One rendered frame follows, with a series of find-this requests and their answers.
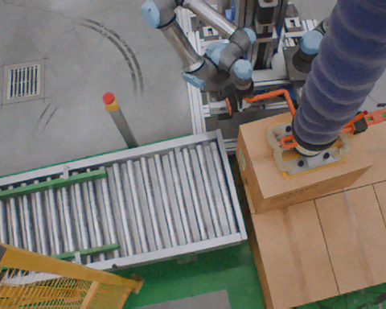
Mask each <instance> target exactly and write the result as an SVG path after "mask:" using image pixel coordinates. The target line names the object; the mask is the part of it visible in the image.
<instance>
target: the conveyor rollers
mask: <svg viewBox="0 0 386 309"><path fill-rule="evenodd" d="M195 149H196V155H197V159H198V162H199V168H200V171H201V175H202V178H203V186H204V191H205V193H206V197H207V202H208V206H209V212H210V215H211V221H212V224H213V227H214V230H215V236H216V238H217V237H222V236H223V235H224V234H223V230H222V227H221V220H220V215H219V213H218V208H217V206H216V197H215V194H214V191H213V187H212V184H211V179H210V172H209V170H208V166H207V160H206V158H205V154H204V150H203V145H197V146H196V147H195ZM210 151H211V156H212V159H213V163H214V166H215V169H216V178H217V180H218V184H219V187H220V192H221V195H222V202H223V205H224V210H225V213H226V217H227V219H228V221H227V222H228V227H229V231H230V234H236V233H238V228H237V224H236V219H235V217H234V210H233V207H232V202H231V199H230V196H229V190H228V185H227V182H226V179H225V176H224V167H223V164H222V161H221V157H220V153H219V150H218V146H217V144H216V142H211V143H210ZM182 154H183V164H184V167H185V171H186V174H187V180H188V184H189V187H190V194H191V200H192V203H193V207H194V210H195V216H196V223H197V226H198V230H199V235H200V239H201V241H206V240H209V239H208V232H207V226H206V223H205V220H204V216H203V208H202V204H201V201H200V197H199V191H198V188H197V184H196V177H195V172H194V169H193V165H192V162H191V156H190V150H189V148H183V149H182ZM167 155H168V159H169V163H170V173H171V177H172V180H173V184H174V187H175V194H176V197H177V205H178V208H179V214H180V218H181V221H182V226H183V231H184V238H185V242H186V245H187V244H190V243H194V238H193V235H192V231H191V226H190V218H189V215H188V211H187V206H186V202H185V198H184V194H183V185H182V181H181V178H180V174H179V169H178V164H177V161H176V154H175V151H174V150H171V151H169V152H167ZM153 158H154V164H155V168H156V172H157V179H158V186H159V190H160V194H161V197H162V205H163V208H164V212H165V218H166V226H167V230H168V234H169V238H170V244H171V248H172V247H175V246H179V238H178V234H177V230H176V227H175V220H174V217H173V213H172V209H171V206H170V196H169V192H168V188H167V184H166V177H165V174H164V170H163V163H162V156H161V155H160V154H156V155H154V156H153ZM139 163H140V167H141V170H142V178H143V182H144V186H145V190H146V201H147V205H148V209H149V213H150V220H151V224H152V229H153V232H154V239H155V243H156V248H157V250H160V249H165V247H164V243H163V239H162V233H161V229H160V222H159V217H158V210H157V207H156V202H155V198H154V192H153V188H152V183H151V176H150V169H149V165H148V161H147V158H140V159H139ZM125 164H126V169H127V172H128V181H129V189H130V193H131V197H132V201H133V210H134V214H135V217H136V222H137V227H138V234H139V241H140V246H141V251H142V253H146V252H150V246H149V242H148V238H147V234H146V227H145V223H144V218H143V215H142V206H141V199H140V195H139V190H138V183H137V179H136V175H135V170H134V166H133V160H128V161H126V162H125ZM112 166H113V179H114V183H115V188H116V193H117V201H118V205H119V210H120V215H121V223H122V228H123V233H124V239H125V248H126V253H127V257H128V256H132V255H134V254H136V252H135V248H134V243H133V236H132V231H131V227H130V222H129V215H128V210H127V206H126V202H125V193H124V188H123V182H122V177H121V169H120V164H119V163H113V165H112ZM100 182H101V191H102V196H103V201H104V206H105V215H106V219H107V224H108V229H109V237H110V242H111V244H112V243H119V241H118V237H117V229H116V225H115V219H114V215H113V206H112V202H111V197H110V192H109V181H108V177H104V178H101V179H100ZM86 184H87V190H88V200H89V205H90V210H91V215H92V225H93V230H94V235H95V240H96V247H97V246H101V245H105V244H104V239H103V234H102V229H101V220H100V215H99V210H98V206H97V197H96V191H95V181H94V179H93V180H89V181H86ZM73 188H74V193H75V199H76V210H77V216H78V222H79V228H80V237H81V242H82V247H83V249H88V248H90V243H89V238H88V229H87V223H86V217H85V210H84V200H83V194H82V189H81V183H74V184H73ZM60 197H61V202H62V209H63V215H64V226H65V232H66V238H67V243H68V252H73V251H76V242H75V236H74V231H73V225H72V214H71V209H70V203H69V197H68V186H64V187H60ZM34 198H35V212H36V220H37V225H38V231H39V241H40V248H41V254H44V255H47V256H49V251H48V243H47V231H46V225H45V217H44V210H43V197H42V191H41V192H36V193H34ZM47 200H48V207H49V214H50V220H51V232H52V239H53V245H54V250H55V254H59V253H63V250H62V243H61V237H60V225H59V219H58V212H57V206H56V201H55V189H54V188H53V189H50V190H47ZM22 203H23V218H24V226H25V234H26V243H27V250H30V251H33V252H35V245H34V238H33V230H32V223H31V208H30V201H29V194H26V195H23V196H22ZM9 208H10V226H11V234H12V240H13V246H14V247H17V248H20V249H21V248H22V246H21V237H20V229H19V222H18V209H17V200H16V197H12V198H9ZM0 242H1V243H4V244H7V236H6V218H5V208H4V199H3V200H0Z"/></svg>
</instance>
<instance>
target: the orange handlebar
mask: <svg viewBox="0 0 386 309"><path fill-rule="evenodd" d="M282 94H284V96H285V99H286V101H287V105H288V106H289V111H290V112H291V114H292V116H294V114H295V113H296V111H295V108H294V106H293V103H292V101H291V98H290V95H289V93H288V91H287V90H285V89H278V90H276V91H273V92H271V93H263V94H261V95H257V96H255V97H254V98H251V99H249V97H247V98H245V100H246V102H248V103H249V102H254V101H259V100H262V99H265V98H270V97H275V96H276V95H282ZM382 113H386V109H381V110H376V111H373V112H370V113H368V115H366V116H365V117H366V118H368V117H370V118H371V121H368V125H376V124H380V123H381V122H385V121H386V117H382ZM349 131H352V128H351V127H347V128H346V127H345V128H343V129H341V130H340V133H344V132H349ZM292 139H294V136H293V135H292V134H290V135H287V136H285V137H283V138H281V139H280V145H281V147H283V148H284V149H289V148H291V147H294V146H298V144H297V142H292V143H290V144H287V145H286V144H285V141H286V140H292Z"/></svg>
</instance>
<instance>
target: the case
mask: <svg viewBox="0 0 386 309"><path fill-rule="evenodd" d="M290 120H293V116H292V114H291V112H288V113H283V114H280V115H277V116H272V117H267V118H265V119H262V120H257V121H254V122H250V123H247V124H244V125H241V126H239V132H238V138H237V144H236V155H237V158H238V159H239V162H240V165H241V168H242V172H243V175H244V178H245V181H246V183H247V185H248V186H247V188H248V191H249V194H250V196H251V199H252V203H253V207H254V209H255V212H256V214H257V215H259V214H262V213H264V212H268V211H272V210H274V209H278V208H283V207H286V206H288V205H291V204H296V203H297V202H301V201H303V200H309V199H312V198H314V197H317V196H320V195H324V194H326V193H328V192H335V191H338V190H339V189H343V188H345V187H349V186H351V185H353V183H354V182H355V181H356V180H358V179H359V177H360V176H362V175H363V174H364V173H365V172H366V171H367V170H368V169H369V168H370V167H371V166H373V165H372V161H371V159H370V156H369V153H368V151H367V149H366V146H365V144H364V142H363V139H362V137H361V135H360V134H354V135H353V134H351V133H350V131H349V132H344V133H346V135H347V138H348V140H349V143H350V150H349V151H348V152H347V153H346V154H345V155H344V156H345V157H346V160H347V161H346V162H344V163H340V164H338V165H335V166H333V167H327V168H323V169H321V170H318V171H315V172H311V173H307V174H304V175H300V176H298V177H294V178H292V179H287V180H284V178H283V175H282V173H281V171H280V169H278V168H277V164H276V163H275V158H274V151H275V149H273V148H272V147H271V146H270V144H269V142H268V140H267V138H266V131H267V129H266V126H273V125H275V124H278V123H281V122H288V121H290ZM281 155H282V159H287V158H290V157H295V156H299V154H298V153H297V152H296V151H294V150H290V151H285V152H283V153H282V154H281Z"/></svg>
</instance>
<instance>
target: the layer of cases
mask: <svg viewBox="0 0 386 309"><path fill-rule="evenodd" d="M360 135H361V137H362V139H363V142H364V144H365V146H366V149H367V151H368V153H369V156H370V159H371V161H372V165H373V166H371V167H370V168H369V169H368V170H367V171H366V172H365V173H364V174H363V175H362V176H360V177H359V179H358V180H356V181H355V182H354V183H353V185H351V186H349V187H345V188H343V189H339V190H338V191H335V192H328V193H326V194H324V195H320V196H317V197H314V198H312V199H309V200H303V201H301V202H297V203H296V204H291V205H288V206H286V207H283V208H278V209H274V210H272V211H268V212H264V213H262V214H259V215H257V214H256V212H255V209H254V207H253V203H252V199H251V196H250V194H249V191H248V188H247V186H248V185H247V183H246V181H245V178H244V175H243V172H242V168H241V165H240V162H239V159H238V158H237V155H236V158H235V164H234V174H235V177H236V185H237V188H238V191H239V194H240V202H241V205H242V208H243V211H244V216H245V222H246V224H247V227H248V234H249V237H250V241H251V243H252V249H253V254H254V257H255V259H256V260H255V263H256V265H257V270H258V275H259V278H260V281H261V289H262V290H263V293H264V299H265V303H266V308H267V309H286V308H289V307H296V306H301V305H303V304H307V303H312V302H315V301H318V300H321V299H326V298H330V297H332V296H336V295H340V294H343V293H347V292H352V291H355V290H360V289H363V288H366V287H370V286H374V285H378V284H381V283H383V282H386V121H385V122H381V123H380V124H376V125H369V126H368V129H367V130H365V132H363V133H361V134H360Z"/></svg>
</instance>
